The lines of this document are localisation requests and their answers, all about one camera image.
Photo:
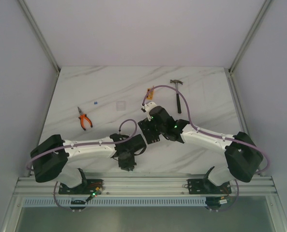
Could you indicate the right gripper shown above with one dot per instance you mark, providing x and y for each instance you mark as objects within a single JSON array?
[{"x": 145, "y": 124}]

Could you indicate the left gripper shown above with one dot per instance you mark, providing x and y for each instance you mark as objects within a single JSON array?
[{"x": 127, "y": 164}]

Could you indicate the black fuse box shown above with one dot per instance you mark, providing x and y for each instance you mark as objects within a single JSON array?
[{"x": 151, "y": 137}]

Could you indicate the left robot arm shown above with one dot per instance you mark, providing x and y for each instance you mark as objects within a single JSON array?
[{"x": 66, "y": 161}]

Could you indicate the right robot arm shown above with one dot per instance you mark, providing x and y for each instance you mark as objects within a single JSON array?
[{"x": 242, "y": 157}]

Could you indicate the orange fuse holder block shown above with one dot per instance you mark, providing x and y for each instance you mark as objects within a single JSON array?
[{"x": 150, "y": 93}]

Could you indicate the clear plastic fuse box cover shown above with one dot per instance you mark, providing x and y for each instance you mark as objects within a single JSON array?
[{"x": 121, "y": 105}]

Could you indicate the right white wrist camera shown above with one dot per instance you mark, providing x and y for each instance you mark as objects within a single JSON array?
[{"x": 146, "y": 108}]

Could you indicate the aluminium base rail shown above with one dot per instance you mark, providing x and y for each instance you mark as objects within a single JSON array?
[{"x": 147, "y": 185}]

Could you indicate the claw hammer black handle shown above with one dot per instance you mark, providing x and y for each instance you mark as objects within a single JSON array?
[{"x": 177, "y": 83}]

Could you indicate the orange handled pliers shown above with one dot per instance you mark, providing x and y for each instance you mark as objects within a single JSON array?
[{"x": 83, "y": 117}]

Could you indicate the white slotted cable duct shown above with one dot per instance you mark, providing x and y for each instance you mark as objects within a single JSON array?
[{"x": 114, "y": 201}]

